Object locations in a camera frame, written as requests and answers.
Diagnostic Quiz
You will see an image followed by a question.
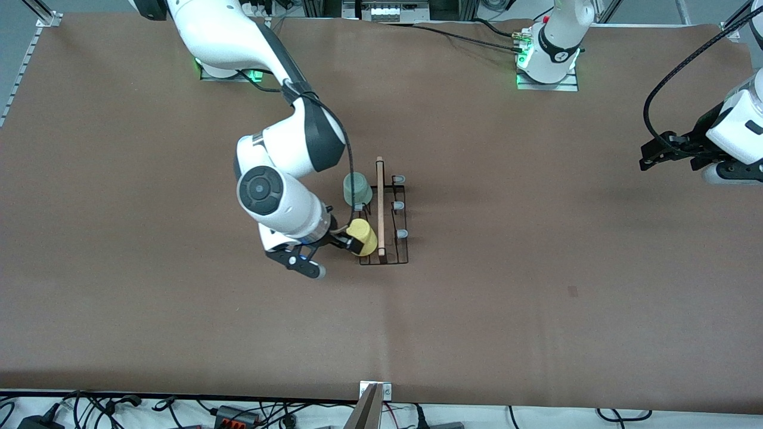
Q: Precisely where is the white socket strip on frame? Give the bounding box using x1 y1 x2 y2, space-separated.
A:
356 0 431 21

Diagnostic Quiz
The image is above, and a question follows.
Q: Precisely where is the short black table cable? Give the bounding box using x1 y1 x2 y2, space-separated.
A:
474 17 525 40

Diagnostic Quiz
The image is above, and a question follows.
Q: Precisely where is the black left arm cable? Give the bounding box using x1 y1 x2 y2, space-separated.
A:
643 3 763 147

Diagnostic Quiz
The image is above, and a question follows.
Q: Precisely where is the black orange connector box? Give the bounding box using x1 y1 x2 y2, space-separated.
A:
213 405 261 429

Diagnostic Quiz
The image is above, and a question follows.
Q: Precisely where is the black wire cup holder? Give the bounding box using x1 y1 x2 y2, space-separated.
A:
351 156 410 266

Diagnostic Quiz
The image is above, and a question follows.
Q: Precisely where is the black looped floor cable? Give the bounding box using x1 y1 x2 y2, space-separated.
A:
596 408 654 424

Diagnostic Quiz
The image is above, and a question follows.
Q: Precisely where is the grey camera support beam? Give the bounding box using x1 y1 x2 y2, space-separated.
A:
343 384 383 429

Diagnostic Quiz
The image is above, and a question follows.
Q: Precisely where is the pale green plastic cup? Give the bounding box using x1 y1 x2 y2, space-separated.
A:
343 172 374 208

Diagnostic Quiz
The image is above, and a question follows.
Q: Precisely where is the brown table cover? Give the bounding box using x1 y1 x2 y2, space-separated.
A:
0 13 763 415

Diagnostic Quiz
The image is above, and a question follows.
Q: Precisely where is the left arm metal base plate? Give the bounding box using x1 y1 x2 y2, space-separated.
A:
516 67 579 92

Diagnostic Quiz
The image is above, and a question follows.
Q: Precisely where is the metal camera bracket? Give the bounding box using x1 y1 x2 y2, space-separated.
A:
359 381 393 401

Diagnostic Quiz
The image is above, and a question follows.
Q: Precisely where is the aluminium corner profile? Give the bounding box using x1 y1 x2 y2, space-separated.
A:
718 15 746 43

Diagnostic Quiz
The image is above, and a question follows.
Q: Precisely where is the long black table cable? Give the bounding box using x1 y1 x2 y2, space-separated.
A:
381 21 528 54

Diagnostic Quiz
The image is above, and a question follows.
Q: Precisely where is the yellow plastic cup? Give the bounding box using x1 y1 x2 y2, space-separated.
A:
346 218 379 257

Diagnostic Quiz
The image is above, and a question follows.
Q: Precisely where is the black power adapter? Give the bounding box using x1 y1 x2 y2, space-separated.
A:
17 411 65 429

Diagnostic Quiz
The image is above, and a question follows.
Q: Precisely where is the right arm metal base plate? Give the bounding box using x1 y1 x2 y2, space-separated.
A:
198 58 267 83

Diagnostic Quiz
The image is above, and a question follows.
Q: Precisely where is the white power strip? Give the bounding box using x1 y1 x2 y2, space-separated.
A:
240 0 282 18

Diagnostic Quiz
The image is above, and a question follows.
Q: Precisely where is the aluminium edge rail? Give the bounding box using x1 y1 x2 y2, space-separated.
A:
0 0 61 128

